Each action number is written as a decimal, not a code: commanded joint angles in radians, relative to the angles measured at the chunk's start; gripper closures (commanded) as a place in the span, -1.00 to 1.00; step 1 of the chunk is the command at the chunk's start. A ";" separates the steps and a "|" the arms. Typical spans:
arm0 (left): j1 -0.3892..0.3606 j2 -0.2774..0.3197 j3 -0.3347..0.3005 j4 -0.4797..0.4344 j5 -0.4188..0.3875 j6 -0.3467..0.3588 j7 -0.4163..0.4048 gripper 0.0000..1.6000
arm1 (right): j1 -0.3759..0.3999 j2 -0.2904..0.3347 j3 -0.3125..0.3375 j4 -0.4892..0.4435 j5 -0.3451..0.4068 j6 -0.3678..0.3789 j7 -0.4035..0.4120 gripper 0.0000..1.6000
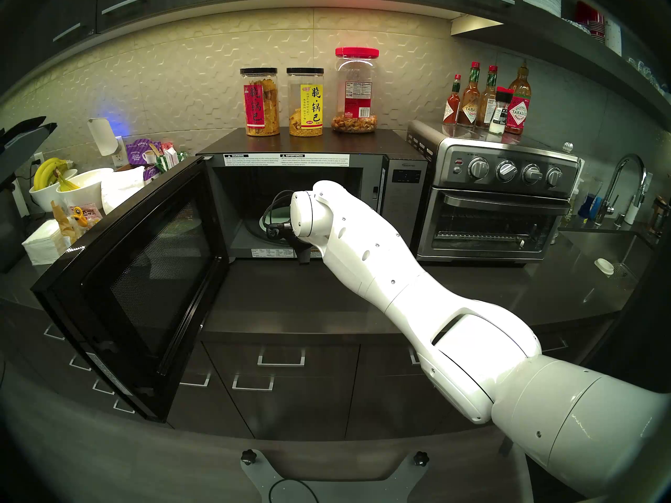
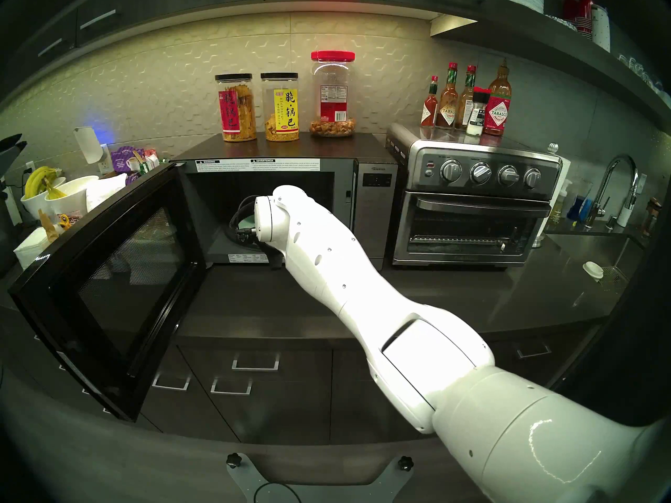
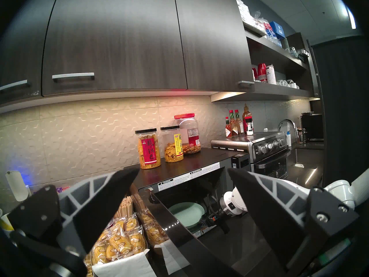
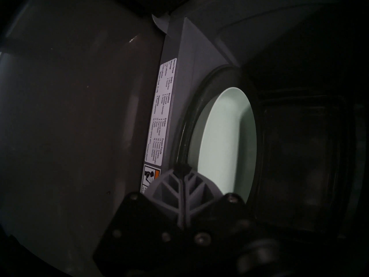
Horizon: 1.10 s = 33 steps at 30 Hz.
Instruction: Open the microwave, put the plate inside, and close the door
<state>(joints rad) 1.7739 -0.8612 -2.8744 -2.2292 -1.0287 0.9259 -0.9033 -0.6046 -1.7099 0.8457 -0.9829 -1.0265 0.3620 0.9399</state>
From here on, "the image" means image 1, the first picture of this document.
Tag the red cup stack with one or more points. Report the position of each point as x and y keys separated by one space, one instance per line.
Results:
x=592 y=21

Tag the yellow banana bunch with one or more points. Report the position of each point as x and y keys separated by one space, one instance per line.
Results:
x=47 y=171

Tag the brown snack packet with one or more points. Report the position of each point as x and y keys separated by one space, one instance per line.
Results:
x=64 y=221

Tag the small white sink cup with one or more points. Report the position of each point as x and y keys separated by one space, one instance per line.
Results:
x=604 y=266

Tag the brown sauce bottle Tabasco label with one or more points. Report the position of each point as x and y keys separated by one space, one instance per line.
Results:
x=469 y=111

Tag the snack jar pink label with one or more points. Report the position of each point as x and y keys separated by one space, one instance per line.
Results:
x=260 y=109

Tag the large orange Tabasco bottle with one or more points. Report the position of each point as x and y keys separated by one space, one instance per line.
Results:
x=519 y=114

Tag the white soap dispenser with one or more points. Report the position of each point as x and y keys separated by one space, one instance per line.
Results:
x=631 y=215

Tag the stainless steel sink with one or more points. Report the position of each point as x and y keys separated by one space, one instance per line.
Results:
x=603 y=245

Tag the black base knob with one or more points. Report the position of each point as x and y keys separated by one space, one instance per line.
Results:
x=420 y=458
x=249 y=457

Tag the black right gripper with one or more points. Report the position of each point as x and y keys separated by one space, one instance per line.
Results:
x=303 y=250

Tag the bananas in white bowl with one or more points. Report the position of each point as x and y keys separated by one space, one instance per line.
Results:
x=39 y=199

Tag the white paper bag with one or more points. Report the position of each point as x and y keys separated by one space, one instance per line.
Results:
x=123 y=187

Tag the black countertop appliance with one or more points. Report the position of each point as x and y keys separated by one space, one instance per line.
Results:
x=9 y=229

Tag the black microwave oven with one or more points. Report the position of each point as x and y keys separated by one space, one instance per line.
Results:
x=403 y=177

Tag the large white bowl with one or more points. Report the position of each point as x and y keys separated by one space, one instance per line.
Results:
x=89 y=190

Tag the white cup stack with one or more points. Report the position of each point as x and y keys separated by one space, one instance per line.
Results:
x=613 y=37

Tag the white napkin stack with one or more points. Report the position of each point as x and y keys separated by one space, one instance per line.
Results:
x=44 y=242

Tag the light green plate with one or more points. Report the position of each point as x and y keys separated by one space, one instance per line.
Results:
x=278 y=214

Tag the pink snack packet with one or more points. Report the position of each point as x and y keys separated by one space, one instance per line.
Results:
x=88 y=214

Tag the purple snack bag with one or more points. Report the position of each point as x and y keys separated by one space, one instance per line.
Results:
x=139 y=153

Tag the glass microwave turntable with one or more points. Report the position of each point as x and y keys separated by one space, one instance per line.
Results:
x=251 y=237

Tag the dark lower drawer cabinet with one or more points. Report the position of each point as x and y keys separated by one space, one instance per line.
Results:
x=314 y=407

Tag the green red tea packets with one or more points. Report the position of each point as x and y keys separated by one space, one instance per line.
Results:
x=170 y=155

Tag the white plug-in wall device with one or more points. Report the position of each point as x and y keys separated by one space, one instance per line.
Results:
x=102 y=135

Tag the brown bottle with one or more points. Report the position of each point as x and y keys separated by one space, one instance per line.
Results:
x=659 y=216

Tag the dark wall shelf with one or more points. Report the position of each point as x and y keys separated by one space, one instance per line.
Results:
x=561 y=45

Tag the chrome kitchen faucet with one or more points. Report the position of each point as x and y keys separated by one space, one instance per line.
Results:
x=630 y=157

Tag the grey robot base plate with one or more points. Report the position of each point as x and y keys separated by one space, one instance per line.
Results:
x=388 y=486

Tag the clear jar red lid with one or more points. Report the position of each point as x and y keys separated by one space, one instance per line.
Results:
x=356 y=98

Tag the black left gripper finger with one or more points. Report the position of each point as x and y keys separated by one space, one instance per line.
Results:
x=21 y=126
x=23 y=151

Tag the stainless steel toaster oven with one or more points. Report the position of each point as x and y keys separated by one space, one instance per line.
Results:
x=498 y=229

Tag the small red hot sauce bottle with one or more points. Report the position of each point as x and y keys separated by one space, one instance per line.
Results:
x=452 y=111

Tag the snack jar yellow label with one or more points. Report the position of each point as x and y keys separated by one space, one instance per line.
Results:
x=305 y=109

